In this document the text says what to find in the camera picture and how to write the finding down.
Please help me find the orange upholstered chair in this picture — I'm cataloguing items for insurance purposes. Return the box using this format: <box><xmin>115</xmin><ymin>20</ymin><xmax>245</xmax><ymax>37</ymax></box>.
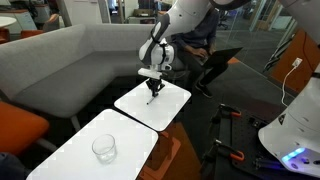
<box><xmin>0</xmin><ymin>100</ymin><xmax>51</xmax><ymax>157</ymax></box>

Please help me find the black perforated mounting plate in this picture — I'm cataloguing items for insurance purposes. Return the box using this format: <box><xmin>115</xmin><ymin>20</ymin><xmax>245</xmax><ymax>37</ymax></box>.
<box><xmin>213</xmin><ymin>105</ymin><xmax>320</xmax><ymax>180</ymax></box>

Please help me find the white charger with cable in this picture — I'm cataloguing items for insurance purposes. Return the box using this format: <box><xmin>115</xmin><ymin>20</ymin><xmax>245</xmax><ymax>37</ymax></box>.
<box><xmin>280</xmin><ymin>57</ymin><xmax>304</xmax><ymax>108</ymax></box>

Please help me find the low grey cabinet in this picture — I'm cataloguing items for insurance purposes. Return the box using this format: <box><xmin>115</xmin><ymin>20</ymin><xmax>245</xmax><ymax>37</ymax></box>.
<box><xmin>127</xmin><ymin>8</ymin><xmax>157</xmax><ymax>25</ymax></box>

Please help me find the grey corner sofa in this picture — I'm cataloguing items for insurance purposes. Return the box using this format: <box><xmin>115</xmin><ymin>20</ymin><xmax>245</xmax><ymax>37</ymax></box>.
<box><xmin>0</xmin><ymin>23</ymin><xmax>174</xmax><ymax>133</ymax></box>

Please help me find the grey and orange armchair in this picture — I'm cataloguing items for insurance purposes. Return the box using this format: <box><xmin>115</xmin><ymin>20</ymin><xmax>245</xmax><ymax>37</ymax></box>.
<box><xmin>42</xmin><ymin>13</ymin><xmax>61</xmax><ymax>33</ymax></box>

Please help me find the orange table base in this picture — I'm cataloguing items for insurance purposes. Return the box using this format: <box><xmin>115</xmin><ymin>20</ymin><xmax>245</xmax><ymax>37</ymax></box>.
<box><xmin>138</xmin><ymin>121</ymin><xmax>183</xmax><ymax>180</ymax></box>

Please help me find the seated person in dark hoodie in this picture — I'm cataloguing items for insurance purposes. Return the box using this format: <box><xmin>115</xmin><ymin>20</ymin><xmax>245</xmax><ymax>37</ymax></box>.
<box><xmin>170</xmin><ymin>6</ymin><xmax>231</xmax><ymax>99</ymax></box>

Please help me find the white rounded side table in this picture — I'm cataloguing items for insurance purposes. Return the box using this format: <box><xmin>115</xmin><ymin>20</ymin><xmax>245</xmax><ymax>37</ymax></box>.
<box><xmin>113</xmin><ymin>76</ymin><xmax>192</xmax><ymax>133</ymax></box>
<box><xmin>26</xmin><ymin>108</ymin><xmax>160</xmax><ymax>180</ymax></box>

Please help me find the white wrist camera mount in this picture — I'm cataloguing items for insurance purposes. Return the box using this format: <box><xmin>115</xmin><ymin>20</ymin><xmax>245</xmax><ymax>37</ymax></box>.
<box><xmin>137</xmin><ymin>67</ymin><xmax>163</xmax><ymax>81</ymax></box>

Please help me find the dark blue rounded object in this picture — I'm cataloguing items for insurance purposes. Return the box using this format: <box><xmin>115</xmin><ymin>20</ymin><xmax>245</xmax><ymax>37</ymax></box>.
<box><xmin>0</xmin><ymin>152</ymin><xmax>32</xmax><ymax>180</ymax></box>

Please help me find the black clamp with orange handle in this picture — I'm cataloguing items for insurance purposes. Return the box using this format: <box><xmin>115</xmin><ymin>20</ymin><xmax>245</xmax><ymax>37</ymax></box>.
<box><xmin>202</xmin><ymin>138</ymin><xmax>246</xmax><ymax>168</ymax></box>
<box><xmin>209</xmin><ymin>103</ymin><xmax>243</xmax><ymax>127</ymax></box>

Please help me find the clear glass cup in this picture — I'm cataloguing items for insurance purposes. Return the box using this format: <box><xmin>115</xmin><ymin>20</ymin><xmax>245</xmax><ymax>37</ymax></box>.
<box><xmin>91</xmin><ymin>133</ymin><xmax>118</xmax><ymax>165</ymax></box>

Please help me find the black marker pen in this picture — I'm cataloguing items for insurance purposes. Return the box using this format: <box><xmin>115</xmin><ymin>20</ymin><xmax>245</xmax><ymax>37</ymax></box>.
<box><xmin>146</xmin><ymin>93</ymin><xmax>158</xmax><ymax>105</ymax></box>

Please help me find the black stand leg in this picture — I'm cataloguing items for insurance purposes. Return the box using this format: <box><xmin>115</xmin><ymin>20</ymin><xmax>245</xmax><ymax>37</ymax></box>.
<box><xmin>262</xmin><ymin>33</ymin><xmax>295</xmax><ymax>73</ymax></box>

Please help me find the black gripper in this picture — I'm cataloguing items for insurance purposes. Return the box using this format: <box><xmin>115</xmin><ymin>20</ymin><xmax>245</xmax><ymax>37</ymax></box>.
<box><xmin>145</xmin><ymin>76</ymin><xmax>166</xmax><ymax>99</ymax></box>

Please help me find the round white table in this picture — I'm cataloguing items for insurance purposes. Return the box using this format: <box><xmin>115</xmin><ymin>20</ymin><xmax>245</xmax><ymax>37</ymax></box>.
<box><xmin>0</xmin><ymin>16</ymin><xmax>18</xmax><ymax>30</ymax></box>

